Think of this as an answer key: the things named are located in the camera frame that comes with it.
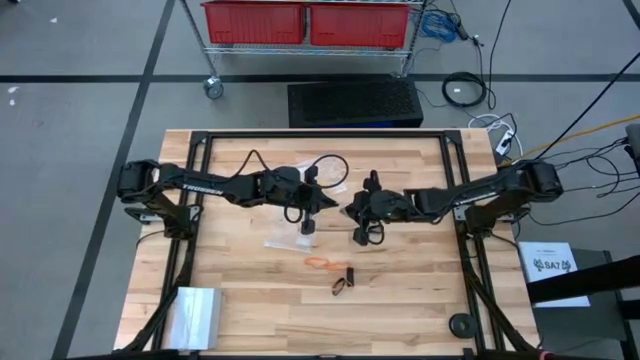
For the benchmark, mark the black equipment cart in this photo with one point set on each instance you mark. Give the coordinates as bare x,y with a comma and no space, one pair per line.
590,277

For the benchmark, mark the white power strip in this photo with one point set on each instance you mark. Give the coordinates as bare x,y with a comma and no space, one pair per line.
504,142

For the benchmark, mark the wide orange rubber band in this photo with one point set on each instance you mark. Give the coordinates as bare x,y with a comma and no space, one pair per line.
335,289

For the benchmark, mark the black aluminium table frame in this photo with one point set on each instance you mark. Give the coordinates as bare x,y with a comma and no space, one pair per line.
325,134

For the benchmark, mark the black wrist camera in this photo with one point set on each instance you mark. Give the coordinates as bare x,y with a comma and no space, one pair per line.
304,196
377,207

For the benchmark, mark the red plastic bin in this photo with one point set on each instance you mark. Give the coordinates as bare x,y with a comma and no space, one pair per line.
360,25
250,22

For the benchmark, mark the thin orange rubber band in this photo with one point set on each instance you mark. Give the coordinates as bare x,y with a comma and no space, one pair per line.
337,265

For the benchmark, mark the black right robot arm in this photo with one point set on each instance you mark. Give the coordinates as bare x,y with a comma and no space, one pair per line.
475,192

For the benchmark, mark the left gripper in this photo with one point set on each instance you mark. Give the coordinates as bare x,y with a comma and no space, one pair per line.
282,187

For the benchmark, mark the black mesh-top box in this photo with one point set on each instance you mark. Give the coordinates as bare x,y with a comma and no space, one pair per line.
350,102

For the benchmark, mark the white printed paper sheet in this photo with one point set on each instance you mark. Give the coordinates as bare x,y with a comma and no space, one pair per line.
550,280

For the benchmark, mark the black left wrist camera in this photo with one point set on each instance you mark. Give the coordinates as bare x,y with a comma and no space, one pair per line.
304,196

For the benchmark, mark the black round disc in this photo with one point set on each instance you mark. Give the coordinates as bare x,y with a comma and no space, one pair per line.
454,325

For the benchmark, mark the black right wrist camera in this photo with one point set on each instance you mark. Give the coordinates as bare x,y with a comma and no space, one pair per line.
377,207

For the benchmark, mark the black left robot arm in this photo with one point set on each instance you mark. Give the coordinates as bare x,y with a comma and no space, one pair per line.
200,182

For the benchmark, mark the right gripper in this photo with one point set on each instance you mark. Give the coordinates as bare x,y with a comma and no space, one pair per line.
392,207

